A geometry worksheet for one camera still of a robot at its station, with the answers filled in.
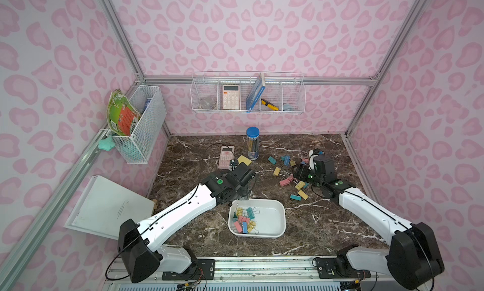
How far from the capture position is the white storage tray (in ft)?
2.68

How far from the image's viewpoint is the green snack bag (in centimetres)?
68

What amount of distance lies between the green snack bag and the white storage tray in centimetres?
54
